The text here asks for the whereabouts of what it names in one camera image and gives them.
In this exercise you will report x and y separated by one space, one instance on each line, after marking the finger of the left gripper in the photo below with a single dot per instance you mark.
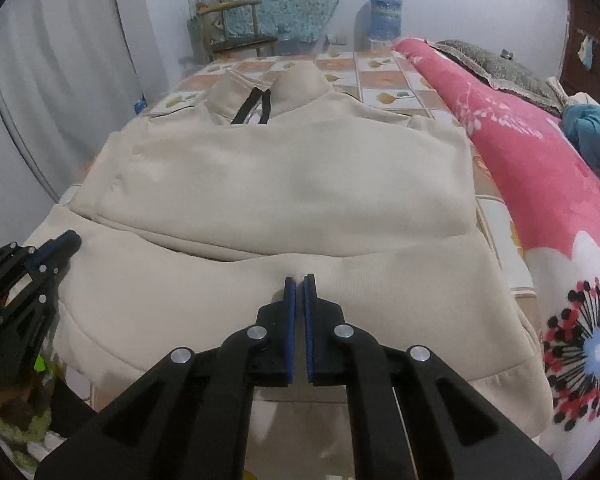
56 253

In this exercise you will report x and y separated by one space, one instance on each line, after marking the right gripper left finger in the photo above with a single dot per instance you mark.
188 416

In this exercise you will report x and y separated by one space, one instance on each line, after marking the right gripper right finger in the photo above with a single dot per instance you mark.
411 415

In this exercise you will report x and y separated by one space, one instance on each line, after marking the beige zip jacket black trim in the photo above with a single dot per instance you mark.
290 239

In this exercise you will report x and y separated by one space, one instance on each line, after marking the green fluffy sleeve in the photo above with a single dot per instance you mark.
25 418

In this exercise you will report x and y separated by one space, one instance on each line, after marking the small blue carton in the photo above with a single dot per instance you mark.
139 106

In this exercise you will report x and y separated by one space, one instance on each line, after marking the white curtain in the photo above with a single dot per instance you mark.
66 82

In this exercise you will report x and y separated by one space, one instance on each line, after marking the pink floral blanket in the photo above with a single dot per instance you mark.
554 201

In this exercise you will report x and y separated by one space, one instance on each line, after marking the wooden chair black seat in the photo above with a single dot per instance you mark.
231 26

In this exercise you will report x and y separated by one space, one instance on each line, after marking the blue patterned garment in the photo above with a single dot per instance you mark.
581 126

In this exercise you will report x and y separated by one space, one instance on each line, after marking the patterned bed sheet mattress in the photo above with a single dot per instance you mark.
380 90

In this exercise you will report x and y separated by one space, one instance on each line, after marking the grey lace pillow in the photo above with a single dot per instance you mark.
501 73

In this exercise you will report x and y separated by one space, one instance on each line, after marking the blue water dispenser bottle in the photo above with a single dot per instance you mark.
385 20

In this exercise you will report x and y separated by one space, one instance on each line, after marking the dark red wooden door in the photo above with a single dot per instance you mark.
581 66

